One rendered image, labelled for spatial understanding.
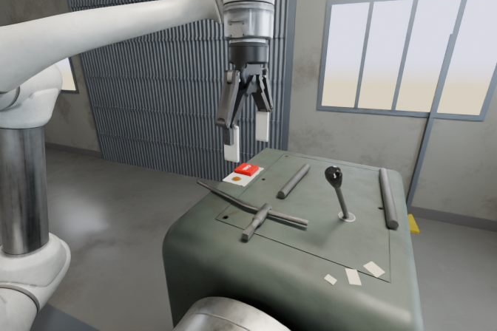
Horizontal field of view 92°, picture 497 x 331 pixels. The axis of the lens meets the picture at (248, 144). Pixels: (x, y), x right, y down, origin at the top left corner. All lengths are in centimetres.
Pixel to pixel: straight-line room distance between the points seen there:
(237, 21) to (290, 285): 45
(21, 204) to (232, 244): 57
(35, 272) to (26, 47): 64
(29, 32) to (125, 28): 14
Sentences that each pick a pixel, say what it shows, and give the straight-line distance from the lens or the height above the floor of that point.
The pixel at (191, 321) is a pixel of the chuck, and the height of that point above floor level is 121.
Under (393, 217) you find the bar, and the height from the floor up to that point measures 128.
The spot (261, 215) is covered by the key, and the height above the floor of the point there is 128.
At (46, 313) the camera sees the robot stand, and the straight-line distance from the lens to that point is 125.
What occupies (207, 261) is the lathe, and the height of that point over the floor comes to 123.
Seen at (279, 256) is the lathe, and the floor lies 125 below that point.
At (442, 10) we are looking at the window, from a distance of 275.
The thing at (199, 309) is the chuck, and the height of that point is 121.
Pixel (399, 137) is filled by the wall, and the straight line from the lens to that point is 282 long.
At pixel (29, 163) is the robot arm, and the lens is 81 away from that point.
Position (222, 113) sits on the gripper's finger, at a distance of 41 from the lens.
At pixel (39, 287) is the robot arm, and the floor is 98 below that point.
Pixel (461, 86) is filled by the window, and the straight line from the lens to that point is 282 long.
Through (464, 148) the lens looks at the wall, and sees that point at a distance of 300.
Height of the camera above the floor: 159
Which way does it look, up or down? 20 degrees down
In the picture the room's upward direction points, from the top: straight up
